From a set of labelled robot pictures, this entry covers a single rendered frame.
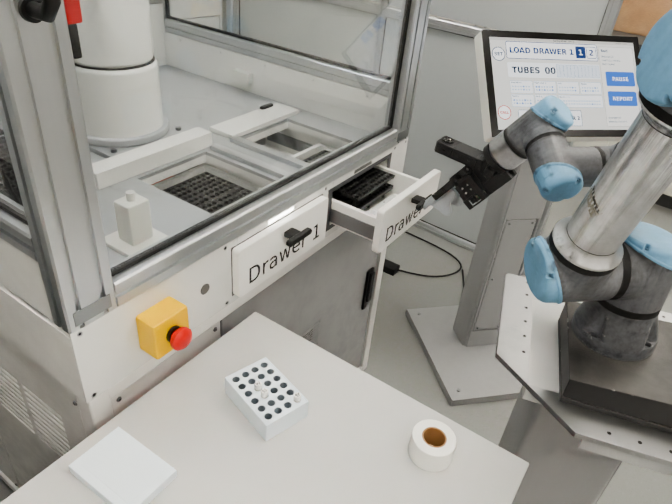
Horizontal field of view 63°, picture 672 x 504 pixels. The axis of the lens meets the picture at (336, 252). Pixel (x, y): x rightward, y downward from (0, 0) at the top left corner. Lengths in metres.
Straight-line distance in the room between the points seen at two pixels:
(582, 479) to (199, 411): 0.82
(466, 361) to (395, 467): 1.31
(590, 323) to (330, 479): 0.57
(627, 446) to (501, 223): 1.02
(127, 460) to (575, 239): 0.76
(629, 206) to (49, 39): 0.76
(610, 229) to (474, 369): 1.34
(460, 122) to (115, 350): 2.11
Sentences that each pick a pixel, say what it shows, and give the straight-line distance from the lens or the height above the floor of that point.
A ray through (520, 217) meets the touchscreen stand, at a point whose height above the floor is 0.63.
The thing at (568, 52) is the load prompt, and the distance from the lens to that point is 1.83.
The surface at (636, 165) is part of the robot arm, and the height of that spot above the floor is 1.23.
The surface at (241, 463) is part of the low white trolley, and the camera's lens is 0.91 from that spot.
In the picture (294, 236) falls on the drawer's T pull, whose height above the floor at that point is 0.91.
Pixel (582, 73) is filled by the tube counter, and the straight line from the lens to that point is 1.83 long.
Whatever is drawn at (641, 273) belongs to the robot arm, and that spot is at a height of 1.01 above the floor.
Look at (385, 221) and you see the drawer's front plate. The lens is 1.21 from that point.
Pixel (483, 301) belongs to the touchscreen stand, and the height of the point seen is 0.27.
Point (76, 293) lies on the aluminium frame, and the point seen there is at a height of 1.00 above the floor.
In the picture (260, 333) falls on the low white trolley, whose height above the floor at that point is 0.76.
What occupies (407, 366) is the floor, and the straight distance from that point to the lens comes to 2.16.
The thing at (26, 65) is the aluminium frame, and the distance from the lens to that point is 0.70.
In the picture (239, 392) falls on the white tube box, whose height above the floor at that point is 0.80.
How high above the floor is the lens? 1.50
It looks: 34 degrees down
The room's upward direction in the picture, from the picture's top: 6 degrees clockwise
